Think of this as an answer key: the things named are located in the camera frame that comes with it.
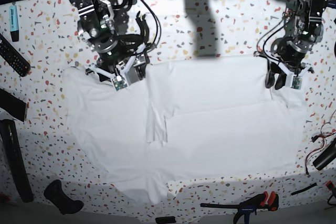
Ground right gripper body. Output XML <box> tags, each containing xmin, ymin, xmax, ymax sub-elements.
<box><xmin>85</xmin><ymin>34</ymin><xmax>150</xmax><ymax>85</ymax></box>

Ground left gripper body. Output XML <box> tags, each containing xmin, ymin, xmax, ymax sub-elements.
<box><xmin>268</xmin><ymin>37</ymin><xmax>314</xmax><ymax>82</ymax></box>

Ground white T-shirt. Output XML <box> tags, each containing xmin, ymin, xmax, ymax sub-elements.
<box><xmin>62</xmin><ymin>55</ymin><xmax>307</xmax><ymax>204</ymax></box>

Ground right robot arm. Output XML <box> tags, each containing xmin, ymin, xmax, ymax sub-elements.
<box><xmin>65</xmin><ymin>0</ymin><xmax>286</xmax><ymax>94</ymax></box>

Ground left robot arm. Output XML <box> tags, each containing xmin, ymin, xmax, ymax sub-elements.
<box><xmin>255</xmin><ymin>0</ymin><xmax>328</xmax><ymax>90</ymax></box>

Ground terrazzo pattern tablecloth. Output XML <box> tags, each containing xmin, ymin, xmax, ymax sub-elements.
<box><xmin>1</xmin><ymin>0</ymin><xmax>335</xmax><ymax>223</ymax></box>

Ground black cylinder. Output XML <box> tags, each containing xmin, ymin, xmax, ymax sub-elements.
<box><xmin>313</xmin><ymin>138</ymin><xmax>336</xmax><ymax>171</ymax></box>

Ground black remote control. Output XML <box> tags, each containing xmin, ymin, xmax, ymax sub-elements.
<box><xmin>1</xmin><ymin>35</ymin><xmax>30</xmax><ymax>77</ymax></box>

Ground blue highlighter pen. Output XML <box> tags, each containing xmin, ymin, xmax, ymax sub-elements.
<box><xmin>9</xmin><ymin>5</ymin><xmax>19</xmax><ymax>42</ymax></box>

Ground black orange bar clamp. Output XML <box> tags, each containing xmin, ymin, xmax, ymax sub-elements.
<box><xmin>200</xmin><ymin>191</ymin><xmax>279</xmax><ymax>224</ymax></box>

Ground black game controller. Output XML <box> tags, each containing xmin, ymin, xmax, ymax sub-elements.
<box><xmin>44</xmin><ymin>179</ymin><xmax>84</xmax><ymax>215</ymax></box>

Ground small black box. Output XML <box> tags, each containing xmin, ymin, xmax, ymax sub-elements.
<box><xmin>155</xmin><ymin>216</ymin><xmax>176</xmax><ymax>224</ymax></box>

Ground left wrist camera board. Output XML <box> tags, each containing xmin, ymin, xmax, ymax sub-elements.
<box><xmin>291</xmin><ymin>76</ymin><xmax>302</xmax><ymax>90</ymax></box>

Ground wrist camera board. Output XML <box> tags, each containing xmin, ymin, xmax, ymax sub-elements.
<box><xmin>112</xmin><ymin>75</ymin><xmax>128</xmax><ymax>91</ymax></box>
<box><xmin>291</xmin><ymin>76</ymin><xmax>302</xmax><ymax>90</ymax></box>

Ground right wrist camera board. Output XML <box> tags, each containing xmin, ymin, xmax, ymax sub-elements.
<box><xmin>112</xmin><ymin>75</ymin><xmax>128</xmax><ymax>91</ymax></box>

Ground red black wires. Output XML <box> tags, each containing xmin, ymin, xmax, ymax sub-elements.
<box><xmin>304</xmin><ymin>121</ymin><xmax>336</xmax><ymax>175</ymax></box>

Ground black cable piece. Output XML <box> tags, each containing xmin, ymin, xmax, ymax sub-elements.
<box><xmin>290</xmin><ymin>183</ymin><xmax>318</xmax><ymax>196</ymax></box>

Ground black fabric strap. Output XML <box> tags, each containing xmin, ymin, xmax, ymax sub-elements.
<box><xmin>0</xmin><ymin>89</ymin><xmax>28</xmax><ymax>122</ymax></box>

